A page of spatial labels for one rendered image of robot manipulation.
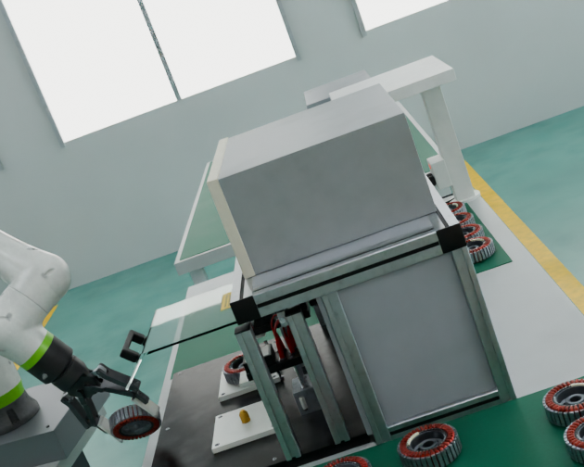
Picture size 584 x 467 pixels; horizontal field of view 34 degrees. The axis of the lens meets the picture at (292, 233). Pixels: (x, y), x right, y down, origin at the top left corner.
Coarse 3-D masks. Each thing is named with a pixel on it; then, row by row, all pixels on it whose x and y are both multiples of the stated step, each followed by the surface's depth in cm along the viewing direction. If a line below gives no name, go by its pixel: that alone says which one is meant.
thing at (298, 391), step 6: (294, 378) 207; (306, 378) 205; (294, 384) 205; (306, 384) 202; (294, 390) 202; (300, 390) 200; (306, 390) 200; (312, 390) 200; (294, 396) 200; (300, 396) 200; (306, 396) 200; (312, 396) 200; (306, 402) 201; (312, 402) 201; (318, 402) 201; (300, 408) 201; (312, 408) 201; (318, 408) 201
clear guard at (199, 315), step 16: (224, 288) 202; (176, 304) 204; (192, 304) 200; (208, 304) 196; (160, 320) 197; (176, 320) 194; (192, 320) 190; (208, 320) 187; (224, 320) 183; (160, 336) 188; (176, 336) 184; (192, 336) 181; (144, 352) 183; (128, 384) 184
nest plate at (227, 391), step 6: (222, 372) 236; (222, 378) 232; (276, 378) 222; (222, 384) 229; (228, 384) 228; (252, 384) 223; (222, 390) 226; (228, 390) 224; (234, 390) 223; (240, 390) 222; (246, 390) 222; (252, 390) 222; (222, 396) 223; (228, 396) 222; (234, 396) 223
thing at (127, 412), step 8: (128, 408) 207; (136, 408) 208; (112, 416) 208; (120, 416) 207; (128, 416) 206; (136, 416) 206; (144, 416) 207; (152, 416) 208; (112, 424) 208; (120, 424) 207; (128, 424) 209; (136, 424) 212; (144, 424) 211; (152, 424) 211; (160, 424) 212; (112, 432) 209; (120, 432) 210; (128, 432) 212; (136, 432) 213; (144, 432) 213; (152, 432) 213
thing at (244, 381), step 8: (264, 352) 200; (272, 352) 201; (288, 352) 202; (272, 360) 199; (280, 360) 200; (288, 360) 198; (296, 360) 199; (272, 368) 199; (280, 368) 199; (296, 368) 200; (240, 376) 204; (248, 376) 199; (304, 376) 205; (240, 384) 200; (248, 384) 200; (304, 384) 201
